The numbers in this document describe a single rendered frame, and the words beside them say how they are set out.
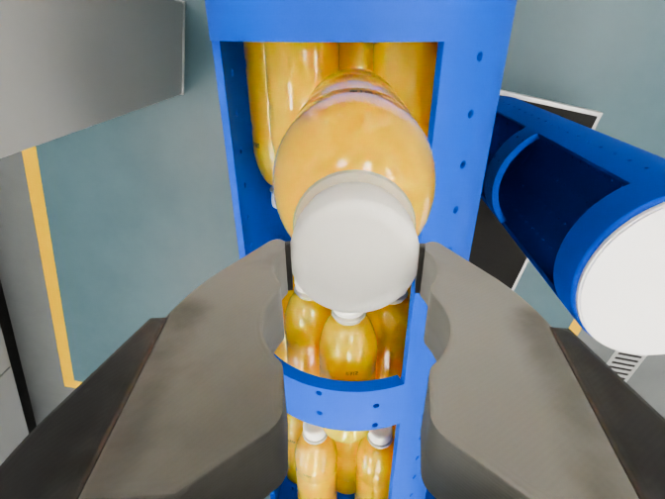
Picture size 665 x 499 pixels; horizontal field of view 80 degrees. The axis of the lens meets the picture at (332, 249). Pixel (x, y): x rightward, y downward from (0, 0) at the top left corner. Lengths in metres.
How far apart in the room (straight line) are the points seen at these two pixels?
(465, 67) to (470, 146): 0.07
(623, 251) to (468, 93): 0.41
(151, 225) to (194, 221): 0.19
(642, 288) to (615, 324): 0.07
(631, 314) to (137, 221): 1.74
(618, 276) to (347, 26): 0.54
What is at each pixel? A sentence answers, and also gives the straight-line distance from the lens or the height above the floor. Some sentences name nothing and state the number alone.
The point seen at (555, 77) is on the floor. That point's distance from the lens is 1.70.
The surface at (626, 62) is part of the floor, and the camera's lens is 1.81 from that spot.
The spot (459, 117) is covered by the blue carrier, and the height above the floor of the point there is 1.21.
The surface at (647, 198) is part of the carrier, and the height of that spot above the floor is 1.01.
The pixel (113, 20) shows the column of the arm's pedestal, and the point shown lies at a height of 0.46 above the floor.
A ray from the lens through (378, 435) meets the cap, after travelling 0.69.
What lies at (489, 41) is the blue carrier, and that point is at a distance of 0.37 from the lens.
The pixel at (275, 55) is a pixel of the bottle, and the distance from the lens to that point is 0.41.
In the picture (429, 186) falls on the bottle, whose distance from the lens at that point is 0.16.
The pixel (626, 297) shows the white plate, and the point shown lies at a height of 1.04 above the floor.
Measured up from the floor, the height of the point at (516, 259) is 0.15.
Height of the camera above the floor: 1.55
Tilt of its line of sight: 61 degrees down
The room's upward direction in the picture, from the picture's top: 174 degrees counter-clockwise
